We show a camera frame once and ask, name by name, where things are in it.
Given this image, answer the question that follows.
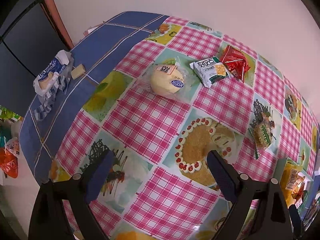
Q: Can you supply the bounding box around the yellow orange snack packet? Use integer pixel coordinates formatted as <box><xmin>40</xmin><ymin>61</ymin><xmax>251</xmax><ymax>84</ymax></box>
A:
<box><xmin>280</xmin><ymin>163</ymin><xmax>305</xmax><ymax>207</ymax></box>

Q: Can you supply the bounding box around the green white cracker packet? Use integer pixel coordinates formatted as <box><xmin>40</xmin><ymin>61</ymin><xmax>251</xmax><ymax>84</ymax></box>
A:
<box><xmin>189</xmin><ymin>57</ymin><xmax>234</xmax><ymax>88</ymax></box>

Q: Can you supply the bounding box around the white tray with green rim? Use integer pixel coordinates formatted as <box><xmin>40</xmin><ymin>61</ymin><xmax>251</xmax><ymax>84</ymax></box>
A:
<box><xmin>273</xmin><ymin>157</ymin><xmax>316</xmax><ymax>219</ymax></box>

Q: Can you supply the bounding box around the colourful clutter on floor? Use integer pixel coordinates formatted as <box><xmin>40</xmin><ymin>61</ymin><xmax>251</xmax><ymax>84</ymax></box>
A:
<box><xmin>1</xmin><ymin>106</ymin><xmax>23</xmax><ymax>179</ymax></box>

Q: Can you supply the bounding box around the torn blue white wrapper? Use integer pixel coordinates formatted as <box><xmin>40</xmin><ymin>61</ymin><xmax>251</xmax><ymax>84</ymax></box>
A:
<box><xmin>33</xmin><ymin>50</ymin><xmax>74</xmax><ymax>121</ymax></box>

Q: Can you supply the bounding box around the pink checkered fruit tablecloth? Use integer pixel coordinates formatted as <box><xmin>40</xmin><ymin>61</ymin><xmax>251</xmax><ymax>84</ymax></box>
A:
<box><xmin>49</xmin><ymin>17</ymin><xmax>318</xmax><ymax>239</ymax></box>

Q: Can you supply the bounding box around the small beige cake piece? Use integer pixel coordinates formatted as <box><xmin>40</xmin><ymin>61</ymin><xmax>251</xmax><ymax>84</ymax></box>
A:
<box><xmin>71</xmin><ymin>64</ymin><xmax>86</xmax><ymax>80</ymax></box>

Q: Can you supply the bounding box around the red crinkled candy packet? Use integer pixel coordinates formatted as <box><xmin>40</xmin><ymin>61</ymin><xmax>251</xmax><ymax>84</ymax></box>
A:
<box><xmin>219</xmin><ymin>45</ymin><xmax>250</xmax><ymax>82</ymax></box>

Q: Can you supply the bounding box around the round bun in clear wrap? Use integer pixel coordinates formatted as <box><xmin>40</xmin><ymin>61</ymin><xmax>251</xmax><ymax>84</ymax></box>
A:
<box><xmin>135</xmin><ymin>57</ymin><xmax>196</xmax><ymax>103</ymax></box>

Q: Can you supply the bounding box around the blue plaid tablecloth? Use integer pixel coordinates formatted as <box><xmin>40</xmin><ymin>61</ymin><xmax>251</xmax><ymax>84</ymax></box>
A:
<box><xmin>20</xmin><ymin>11</ymin><xmax>167</xmax><ymax>184</ymax></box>

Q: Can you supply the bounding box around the dark cabinet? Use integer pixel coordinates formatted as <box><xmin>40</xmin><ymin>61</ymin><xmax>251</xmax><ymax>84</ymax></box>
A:
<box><xmin>1</xmin><ymin>0</ymin><xmax>70</xmax><ymax>116</ymax></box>

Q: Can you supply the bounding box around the pink board by wall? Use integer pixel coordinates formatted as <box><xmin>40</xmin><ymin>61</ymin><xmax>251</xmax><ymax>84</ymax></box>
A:
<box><xmin>44</xmin><ymin>0</ymin><xmax>74</xmax><ymax>50</ymax></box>

